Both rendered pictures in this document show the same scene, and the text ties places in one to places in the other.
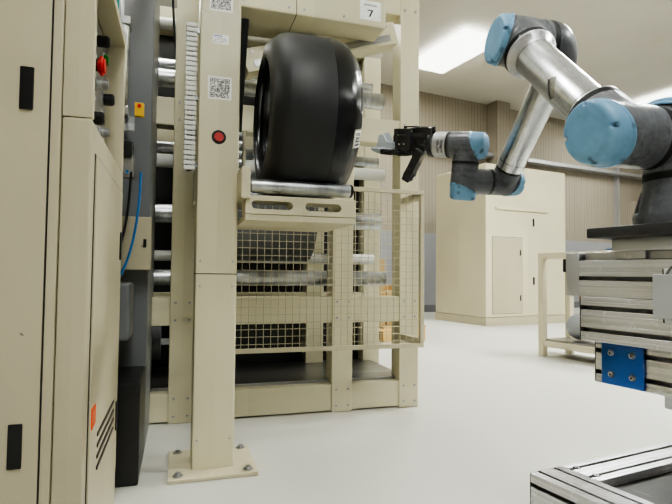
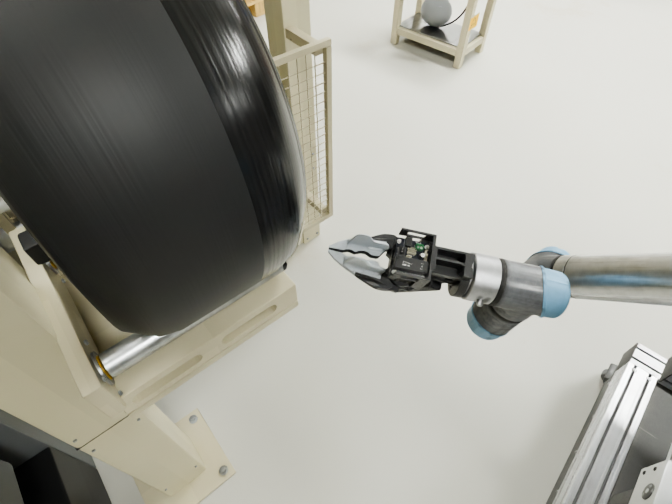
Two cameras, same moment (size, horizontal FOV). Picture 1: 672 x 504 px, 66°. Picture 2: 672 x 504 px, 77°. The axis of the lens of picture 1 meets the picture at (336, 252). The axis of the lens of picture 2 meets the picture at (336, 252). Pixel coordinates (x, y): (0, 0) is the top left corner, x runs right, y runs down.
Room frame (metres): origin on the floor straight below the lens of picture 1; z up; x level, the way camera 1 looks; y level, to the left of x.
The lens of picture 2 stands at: (1.24, 0.04, 1.54)
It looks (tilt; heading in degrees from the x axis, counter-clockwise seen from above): 52 degrees down; 338
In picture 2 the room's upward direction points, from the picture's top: straight up
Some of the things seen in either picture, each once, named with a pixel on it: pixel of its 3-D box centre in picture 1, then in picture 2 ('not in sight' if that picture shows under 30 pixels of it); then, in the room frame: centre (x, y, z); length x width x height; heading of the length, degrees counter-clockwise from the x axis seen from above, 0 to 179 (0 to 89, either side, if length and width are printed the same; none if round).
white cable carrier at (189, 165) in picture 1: (191, 97); not in sight; (1.67, 0.47, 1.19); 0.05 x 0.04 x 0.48; 17
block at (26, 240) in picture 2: not in sight; (39, 245); (1.87, 0.34, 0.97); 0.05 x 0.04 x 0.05; 17
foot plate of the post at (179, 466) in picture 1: (211, 460); (179, 465); (1.72, 0.40, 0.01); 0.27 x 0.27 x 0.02; 17
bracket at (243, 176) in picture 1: (239, 191); (65, 313); (1.76, 0.33, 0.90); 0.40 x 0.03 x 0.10; 17
